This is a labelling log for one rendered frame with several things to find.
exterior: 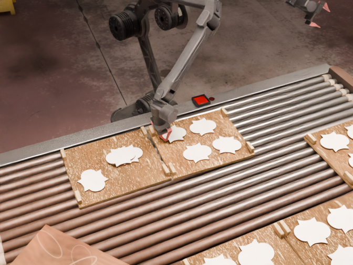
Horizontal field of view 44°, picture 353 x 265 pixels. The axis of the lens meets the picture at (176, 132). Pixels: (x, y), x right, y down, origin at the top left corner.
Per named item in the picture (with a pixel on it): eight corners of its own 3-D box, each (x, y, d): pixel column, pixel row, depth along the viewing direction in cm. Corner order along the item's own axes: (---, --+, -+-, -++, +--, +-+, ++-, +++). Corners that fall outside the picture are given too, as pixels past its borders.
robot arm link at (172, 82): (213, 18, 197) (202, 8, 188) (222, 23, 194) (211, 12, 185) (163, 100, 202) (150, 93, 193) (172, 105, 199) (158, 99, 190)
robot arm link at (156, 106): (155, 97, 197) (146, 104, 194) (166, 103, 193) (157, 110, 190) (158, 108, 202) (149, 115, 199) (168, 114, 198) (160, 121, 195)
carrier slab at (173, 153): (147, 130, 215) (147, 128, 214) (221, 111, 227) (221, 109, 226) (173, 181, 192) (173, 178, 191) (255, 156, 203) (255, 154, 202)
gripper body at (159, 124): (163, 115, 207) (160, 103, 202) (171, 128, 200) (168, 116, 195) (150, 120, 206) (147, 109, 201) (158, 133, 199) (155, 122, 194)
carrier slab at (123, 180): (60, 153, 203) (59, 151, 202) (143, 130, 215) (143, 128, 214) (79, 210, 179) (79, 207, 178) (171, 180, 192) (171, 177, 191)
